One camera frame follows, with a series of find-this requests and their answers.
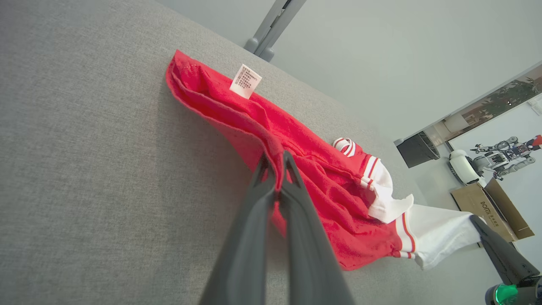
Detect brown cardboard box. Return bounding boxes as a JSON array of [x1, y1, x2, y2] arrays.
[[450, 178, 535, 249]]

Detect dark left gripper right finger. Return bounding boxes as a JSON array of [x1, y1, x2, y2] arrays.
[[280, 150, 356, 305]]

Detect green leafy plant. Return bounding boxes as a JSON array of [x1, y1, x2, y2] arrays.
[[464, 76, 542, 128]]

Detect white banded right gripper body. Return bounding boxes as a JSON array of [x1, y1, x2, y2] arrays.
[[485, 275, 542, 305]]

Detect black box-shaped bin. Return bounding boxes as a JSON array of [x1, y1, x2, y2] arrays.
[[396, 131, 441, 169]]

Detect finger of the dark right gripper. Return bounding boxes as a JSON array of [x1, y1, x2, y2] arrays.
[[470, 215, 541, 286]]

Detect grey fabric sofa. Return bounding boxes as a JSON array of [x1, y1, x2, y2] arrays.
[[0, 0, 502, 305]]

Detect red jersey top striped trim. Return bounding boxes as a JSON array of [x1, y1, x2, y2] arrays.
[[165, 49, 483, 272]]

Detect grey humanoid robot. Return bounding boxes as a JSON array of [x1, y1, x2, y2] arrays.
[[470, 135, 542, 182]]

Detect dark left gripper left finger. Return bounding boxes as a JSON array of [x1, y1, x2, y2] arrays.
[[199, 152, 278, 305]]

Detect grey vertical partition post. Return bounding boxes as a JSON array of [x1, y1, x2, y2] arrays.
[[253, 0, 308, 54]]

